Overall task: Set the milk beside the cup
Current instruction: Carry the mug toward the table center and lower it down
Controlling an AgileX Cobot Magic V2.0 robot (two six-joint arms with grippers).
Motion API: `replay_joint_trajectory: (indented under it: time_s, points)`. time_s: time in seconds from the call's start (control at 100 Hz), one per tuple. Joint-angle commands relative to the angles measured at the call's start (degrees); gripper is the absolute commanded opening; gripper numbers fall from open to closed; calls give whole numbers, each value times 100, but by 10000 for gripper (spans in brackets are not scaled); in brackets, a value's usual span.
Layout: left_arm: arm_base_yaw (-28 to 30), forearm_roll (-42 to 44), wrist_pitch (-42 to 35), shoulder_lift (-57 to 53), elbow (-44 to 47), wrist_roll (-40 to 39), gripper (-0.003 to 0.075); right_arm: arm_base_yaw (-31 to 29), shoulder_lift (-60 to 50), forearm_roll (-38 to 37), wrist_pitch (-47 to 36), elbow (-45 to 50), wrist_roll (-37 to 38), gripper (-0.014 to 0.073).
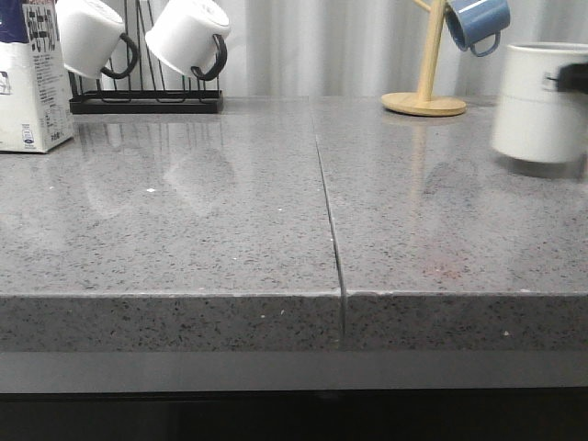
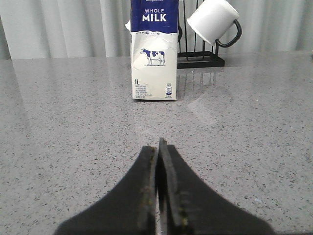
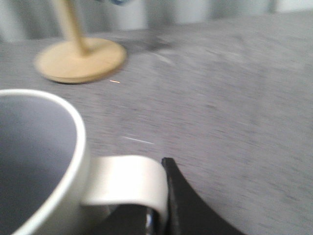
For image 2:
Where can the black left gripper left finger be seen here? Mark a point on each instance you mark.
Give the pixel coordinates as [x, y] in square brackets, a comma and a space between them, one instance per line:
[128, 209]

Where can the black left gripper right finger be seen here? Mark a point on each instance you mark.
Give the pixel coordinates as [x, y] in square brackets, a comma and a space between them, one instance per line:
[190, 207]

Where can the blue white milk carton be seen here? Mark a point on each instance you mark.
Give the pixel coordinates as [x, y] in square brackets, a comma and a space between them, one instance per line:
[153, 27]

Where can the black wire mug rack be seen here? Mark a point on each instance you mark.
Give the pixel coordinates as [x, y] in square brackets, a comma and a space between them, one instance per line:
[193, 51]

